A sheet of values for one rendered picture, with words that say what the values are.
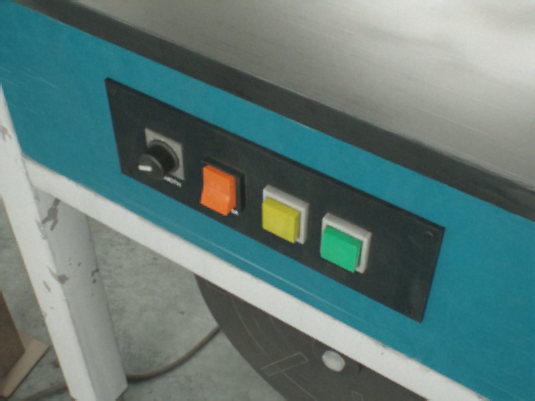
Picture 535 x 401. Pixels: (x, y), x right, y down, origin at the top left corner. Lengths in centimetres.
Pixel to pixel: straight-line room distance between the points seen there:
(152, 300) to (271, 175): 79
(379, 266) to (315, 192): 6
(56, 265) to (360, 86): 46
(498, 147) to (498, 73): 6
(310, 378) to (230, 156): 54
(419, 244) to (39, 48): 30
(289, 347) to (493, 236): 57
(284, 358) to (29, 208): 40
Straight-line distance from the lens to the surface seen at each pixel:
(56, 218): 78
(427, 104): 44
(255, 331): 100
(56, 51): 58
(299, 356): 98
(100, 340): 96
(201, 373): 118
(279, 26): 49
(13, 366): 124
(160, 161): 53
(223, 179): 51
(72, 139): 63
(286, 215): 49
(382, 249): 48
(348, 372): 88
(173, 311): 125
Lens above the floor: 101
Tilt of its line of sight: 46 degrees down
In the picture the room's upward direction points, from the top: straight up
